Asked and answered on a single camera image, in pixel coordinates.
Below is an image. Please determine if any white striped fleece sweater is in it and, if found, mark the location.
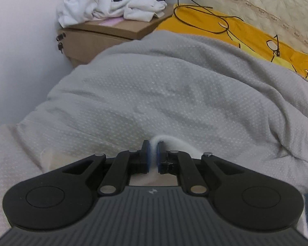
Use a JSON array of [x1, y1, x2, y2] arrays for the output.
[[149, 135, 203, 161]]

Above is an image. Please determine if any white clothes pile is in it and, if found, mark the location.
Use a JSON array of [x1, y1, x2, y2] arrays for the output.
[[57, 0, 167, 28]]

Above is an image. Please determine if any grey bed duvet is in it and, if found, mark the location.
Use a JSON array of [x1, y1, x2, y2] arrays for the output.
[[0, 31, 308, 236]]

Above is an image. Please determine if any cardboard box nightstand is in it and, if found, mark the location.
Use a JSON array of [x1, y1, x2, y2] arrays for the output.
[[56, 5, 174, 67]]

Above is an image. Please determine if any yellow pillow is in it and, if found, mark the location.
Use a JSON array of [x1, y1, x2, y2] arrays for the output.
[[156, 4, 308, 81]]

